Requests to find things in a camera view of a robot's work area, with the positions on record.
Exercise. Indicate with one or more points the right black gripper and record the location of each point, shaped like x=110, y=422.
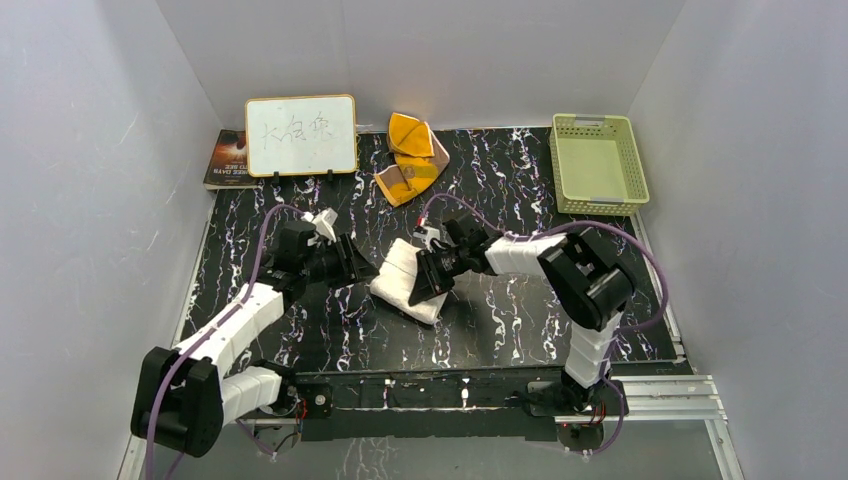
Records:
x=423, y=288

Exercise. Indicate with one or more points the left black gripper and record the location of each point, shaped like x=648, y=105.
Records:
x=354, y=269

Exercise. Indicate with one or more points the white towel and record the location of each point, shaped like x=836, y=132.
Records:
x=395, y=281

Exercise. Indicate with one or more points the yellow brown towel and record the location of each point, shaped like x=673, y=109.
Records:
x=419, y=159

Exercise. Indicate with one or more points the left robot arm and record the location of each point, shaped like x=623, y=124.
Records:
x=218, y=351

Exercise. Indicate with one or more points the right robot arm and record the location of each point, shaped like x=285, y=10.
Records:
x=592, y=285

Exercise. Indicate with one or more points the dark book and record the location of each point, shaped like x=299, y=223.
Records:
x=227, y=168

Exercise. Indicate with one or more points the green plastic basket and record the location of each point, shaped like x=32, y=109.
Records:
x=596, y=165

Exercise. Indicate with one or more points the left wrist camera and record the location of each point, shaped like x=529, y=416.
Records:
x=323, y=222

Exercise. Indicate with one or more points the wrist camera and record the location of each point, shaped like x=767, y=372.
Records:
x=323, y=222
x=429, y=236

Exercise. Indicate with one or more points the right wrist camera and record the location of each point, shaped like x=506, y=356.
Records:
x=429, y=236

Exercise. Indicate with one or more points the whiteboard with yellow frame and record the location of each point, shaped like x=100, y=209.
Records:
x=302, y=135

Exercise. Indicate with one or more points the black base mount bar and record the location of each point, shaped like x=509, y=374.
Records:
x=526, y=401

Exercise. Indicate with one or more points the aluminium rail frame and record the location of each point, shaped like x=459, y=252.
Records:
x=665, y=398

